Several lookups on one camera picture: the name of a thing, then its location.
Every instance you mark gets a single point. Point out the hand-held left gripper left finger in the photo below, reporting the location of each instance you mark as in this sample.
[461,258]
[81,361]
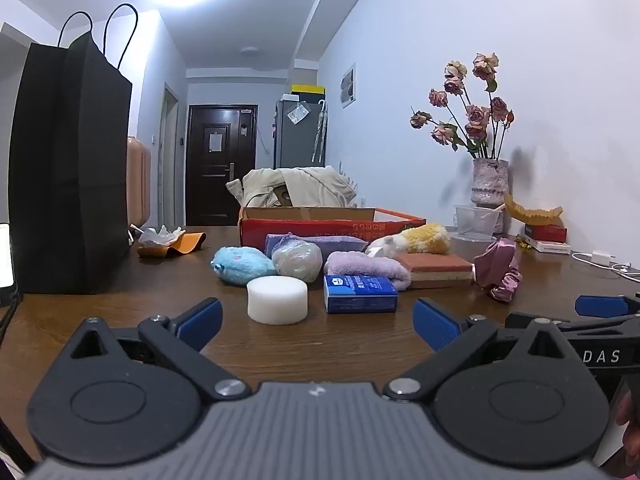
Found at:
[202,319]

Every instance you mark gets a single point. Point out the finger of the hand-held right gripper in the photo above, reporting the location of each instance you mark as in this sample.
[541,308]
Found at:
[600,304]
[520,319]

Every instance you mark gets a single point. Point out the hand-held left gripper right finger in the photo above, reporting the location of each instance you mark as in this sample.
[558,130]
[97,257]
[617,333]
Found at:
[435,324]

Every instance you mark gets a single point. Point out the pink satin scrunchie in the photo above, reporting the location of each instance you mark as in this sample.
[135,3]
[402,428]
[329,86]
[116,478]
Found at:
[500,270]

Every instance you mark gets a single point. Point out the red-brown sponge block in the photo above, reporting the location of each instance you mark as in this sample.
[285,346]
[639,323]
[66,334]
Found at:
[432,265]

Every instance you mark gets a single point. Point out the blue plush toy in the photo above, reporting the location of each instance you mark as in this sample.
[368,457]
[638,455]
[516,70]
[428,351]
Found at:
[240,265]

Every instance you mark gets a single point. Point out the white round sponge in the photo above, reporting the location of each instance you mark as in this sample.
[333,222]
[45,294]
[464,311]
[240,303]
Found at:
[277,300]

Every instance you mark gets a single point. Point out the blue tissue packet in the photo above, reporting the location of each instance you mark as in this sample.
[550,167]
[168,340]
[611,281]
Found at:
[360,295]

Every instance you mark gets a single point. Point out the yellow and white plush toy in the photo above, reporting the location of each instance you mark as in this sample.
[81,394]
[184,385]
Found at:
[425,239]

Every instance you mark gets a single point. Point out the lilac fluffy towel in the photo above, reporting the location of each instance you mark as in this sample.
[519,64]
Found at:
[360,262]

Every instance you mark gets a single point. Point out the plastic-wrapped white ball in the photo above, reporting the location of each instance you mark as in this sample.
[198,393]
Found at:
[297,260]

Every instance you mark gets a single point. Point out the orange cardboard box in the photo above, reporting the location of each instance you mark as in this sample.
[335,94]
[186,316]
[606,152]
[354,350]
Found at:
[350,227]

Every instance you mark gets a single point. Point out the purple cleaning cloth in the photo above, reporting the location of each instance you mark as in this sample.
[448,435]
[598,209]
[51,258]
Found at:
[330,244]

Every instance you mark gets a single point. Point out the person's right hand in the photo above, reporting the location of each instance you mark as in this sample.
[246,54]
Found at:
[630,425]

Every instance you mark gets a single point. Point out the white charger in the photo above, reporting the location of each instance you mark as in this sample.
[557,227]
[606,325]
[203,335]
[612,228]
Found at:
[601,257]

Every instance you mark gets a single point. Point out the white flat box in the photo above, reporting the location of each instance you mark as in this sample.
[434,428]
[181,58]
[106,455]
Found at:
[550,247]

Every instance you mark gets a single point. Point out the small yellow candies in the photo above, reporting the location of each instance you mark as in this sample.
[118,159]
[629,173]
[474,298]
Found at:
[522,243]

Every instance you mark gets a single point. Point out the orange leather pouch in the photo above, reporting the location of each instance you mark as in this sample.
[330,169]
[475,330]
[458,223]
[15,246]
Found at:
[192,242]

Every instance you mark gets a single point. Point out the red box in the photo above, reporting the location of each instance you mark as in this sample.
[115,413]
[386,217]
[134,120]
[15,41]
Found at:
[547,232]

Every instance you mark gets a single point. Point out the crumpled white tissue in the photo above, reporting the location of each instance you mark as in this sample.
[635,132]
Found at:
[157,236]

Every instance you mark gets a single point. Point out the yellow scalloped paper bowl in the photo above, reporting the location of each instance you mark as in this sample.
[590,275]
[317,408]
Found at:
[535,215]

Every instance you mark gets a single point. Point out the clear plastic cup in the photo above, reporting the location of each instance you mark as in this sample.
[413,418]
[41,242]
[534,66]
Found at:
[475,222]

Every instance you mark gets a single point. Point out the mottled pink vase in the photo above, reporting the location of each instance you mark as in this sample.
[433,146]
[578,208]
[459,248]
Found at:
[490,180]

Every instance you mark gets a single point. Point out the wooden chair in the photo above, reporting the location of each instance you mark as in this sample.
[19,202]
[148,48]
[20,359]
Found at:
[284,196]

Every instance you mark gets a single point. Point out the dark brown entrance door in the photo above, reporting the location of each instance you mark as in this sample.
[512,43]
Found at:
[220,170]

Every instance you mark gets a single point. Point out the orange suitcase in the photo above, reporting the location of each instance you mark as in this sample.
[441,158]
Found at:
[137,180]

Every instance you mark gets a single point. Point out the light interior door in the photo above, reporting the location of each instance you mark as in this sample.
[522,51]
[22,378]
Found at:
[169,160]

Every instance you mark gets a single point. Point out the beige jacket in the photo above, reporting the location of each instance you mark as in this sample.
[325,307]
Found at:
[310,185]

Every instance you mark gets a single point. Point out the grey refrigerator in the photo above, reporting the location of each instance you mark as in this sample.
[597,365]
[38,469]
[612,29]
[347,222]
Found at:
[295,140]

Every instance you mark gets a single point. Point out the dried pink roses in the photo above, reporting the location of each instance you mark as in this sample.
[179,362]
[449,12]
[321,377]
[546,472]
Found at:
[477,117]

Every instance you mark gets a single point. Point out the black paper bag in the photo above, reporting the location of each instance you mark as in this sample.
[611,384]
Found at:
[70,160]

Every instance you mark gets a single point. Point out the smartphone with lit screen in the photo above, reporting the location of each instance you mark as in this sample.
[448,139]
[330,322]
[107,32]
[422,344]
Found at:
[5,255]

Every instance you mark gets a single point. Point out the hanging folded umbrella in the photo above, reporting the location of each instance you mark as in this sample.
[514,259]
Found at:
[320,130]

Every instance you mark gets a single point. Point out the yellow and black box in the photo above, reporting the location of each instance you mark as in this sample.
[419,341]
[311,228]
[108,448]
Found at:
[307,89]

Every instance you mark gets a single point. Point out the round ceiling fixture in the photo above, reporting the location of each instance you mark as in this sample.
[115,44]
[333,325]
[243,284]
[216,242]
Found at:
[250,50]

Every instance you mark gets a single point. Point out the white wall panel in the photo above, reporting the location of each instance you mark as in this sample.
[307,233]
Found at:
[348,87]

